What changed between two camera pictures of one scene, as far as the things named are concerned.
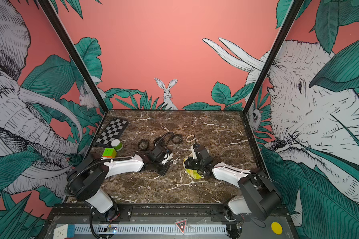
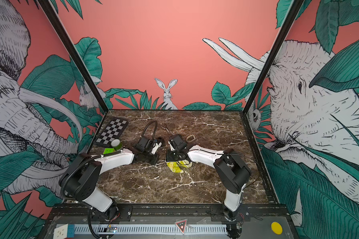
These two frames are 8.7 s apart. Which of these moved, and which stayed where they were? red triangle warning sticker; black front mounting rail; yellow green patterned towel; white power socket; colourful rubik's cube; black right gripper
Moved: yellow green patterned towel; black right gripper
Stayed: colourful rubik's cube; red triangle warning sticker; black front mounting rail; white power socket
